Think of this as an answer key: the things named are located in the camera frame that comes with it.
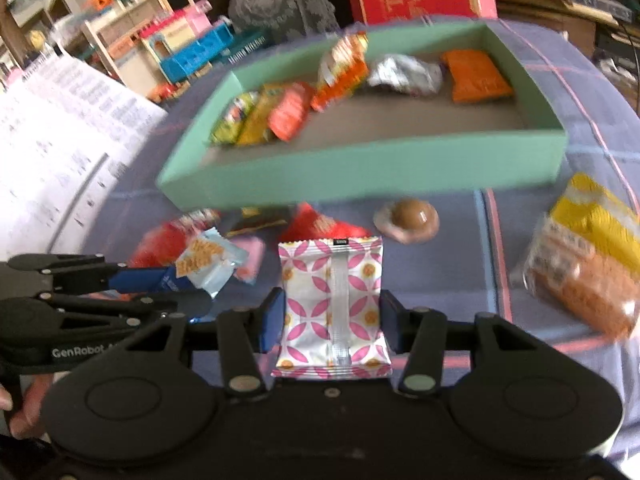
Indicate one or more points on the orange snack packet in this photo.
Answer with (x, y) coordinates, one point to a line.
(477, 77)

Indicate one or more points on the silver snack packet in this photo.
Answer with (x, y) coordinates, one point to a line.
(405, 75)

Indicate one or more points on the yellow clear biscuit packet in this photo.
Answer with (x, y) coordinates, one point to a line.
(585, 260)

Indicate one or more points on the blue toy sink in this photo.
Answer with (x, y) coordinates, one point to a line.
(192, 55)

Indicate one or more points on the pink small packet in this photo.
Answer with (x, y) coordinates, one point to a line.
(252, 260)

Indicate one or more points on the dark brown snack packet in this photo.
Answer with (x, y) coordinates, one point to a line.
(257, 222)

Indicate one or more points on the large red snack packet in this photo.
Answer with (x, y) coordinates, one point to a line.
(165, 240)

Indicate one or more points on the white instruction sheet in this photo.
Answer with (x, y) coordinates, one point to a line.
(60, 160)

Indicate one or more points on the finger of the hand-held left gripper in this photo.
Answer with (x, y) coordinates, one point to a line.
(145, 280)
(175, 306)

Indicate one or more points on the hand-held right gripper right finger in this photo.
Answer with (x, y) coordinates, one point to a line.
(392, 322)

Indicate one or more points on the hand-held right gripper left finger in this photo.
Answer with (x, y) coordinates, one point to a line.
(272, 320)

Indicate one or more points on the light blue small packet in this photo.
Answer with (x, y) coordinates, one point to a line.
(210, 265)

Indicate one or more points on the person's left hand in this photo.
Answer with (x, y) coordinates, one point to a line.
(27, 407)

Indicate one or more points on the blue plaid blanket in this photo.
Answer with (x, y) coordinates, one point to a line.
(450, 280)

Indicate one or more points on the small red snack packet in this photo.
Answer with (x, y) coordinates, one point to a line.
(320, 225)

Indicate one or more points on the black audio device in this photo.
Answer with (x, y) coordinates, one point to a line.
(617, 52)

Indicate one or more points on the red orange snack bar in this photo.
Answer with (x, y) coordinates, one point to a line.
(290, 110)

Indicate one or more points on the white pink patterned packet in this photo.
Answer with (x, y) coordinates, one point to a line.
(305, 285)

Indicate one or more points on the green yellow snack bar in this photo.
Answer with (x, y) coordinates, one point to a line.
(232, 120)

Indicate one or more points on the orange white chips packet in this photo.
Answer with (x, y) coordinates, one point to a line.
(340, 70)

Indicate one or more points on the brown chocolate candy cup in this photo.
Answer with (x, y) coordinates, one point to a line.
(412, 220)

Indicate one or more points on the cream pink toy kitchen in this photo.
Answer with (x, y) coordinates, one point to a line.
(135, 25)

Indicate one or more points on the wooden shelf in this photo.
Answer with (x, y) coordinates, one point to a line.
(575, 20)

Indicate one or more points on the teal toy base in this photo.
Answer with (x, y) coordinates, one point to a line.
(247, 45)

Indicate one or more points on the green cardboard box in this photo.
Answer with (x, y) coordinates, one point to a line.
(350, 165)

